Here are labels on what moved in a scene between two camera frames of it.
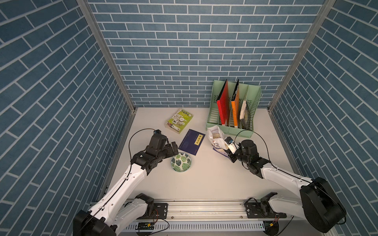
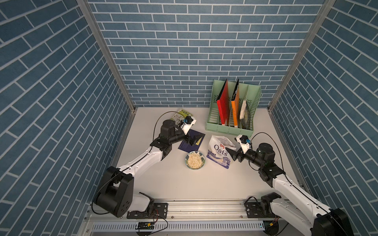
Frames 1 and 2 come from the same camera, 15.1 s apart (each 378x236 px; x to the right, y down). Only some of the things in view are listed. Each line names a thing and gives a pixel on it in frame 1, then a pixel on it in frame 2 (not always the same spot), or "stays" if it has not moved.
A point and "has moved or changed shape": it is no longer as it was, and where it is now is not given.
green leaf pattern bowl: x=181 y=162 -> x=195 y=160
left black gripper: x=174 y=147 -> x=193 y=140
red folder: x=223 y=104 stays
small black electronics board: x=145 y=225 stays
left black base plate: x=160 y=212 stays
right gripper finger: x=233 y=157 stays
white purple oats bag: x=217 y=139 has moved or changed shape
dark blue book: x=191 y=141 stays
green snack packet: x=178 y=121 stays
